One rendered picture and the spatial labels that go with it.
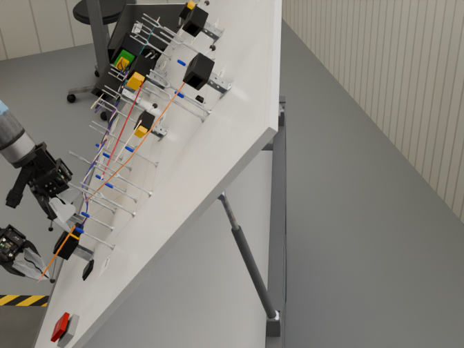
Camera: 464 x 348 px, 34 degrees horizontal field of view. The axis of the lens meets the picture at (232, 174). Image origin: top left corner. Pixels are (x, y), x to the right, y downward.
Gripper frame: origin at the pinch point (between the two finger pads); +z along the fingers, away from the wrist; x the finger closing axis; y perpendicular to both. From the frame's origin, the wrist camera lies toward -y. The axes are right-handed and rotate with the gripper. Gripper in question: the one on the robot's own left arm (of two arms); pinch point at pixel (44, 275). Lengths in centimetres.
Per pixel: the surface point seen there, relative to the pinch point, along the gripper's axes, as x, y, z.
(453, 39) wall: 193, -56, 61
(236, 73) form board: 45, 58, 11
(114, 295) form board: -2.3, 39.9, 18.6
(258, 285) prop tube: 20, 34, 42
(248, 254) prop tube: 22, 41, 36
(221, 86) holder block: 41, 58, 10
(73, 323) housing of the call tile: -8.6, 22.3, 14.6
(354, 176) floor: 159, -138, 69
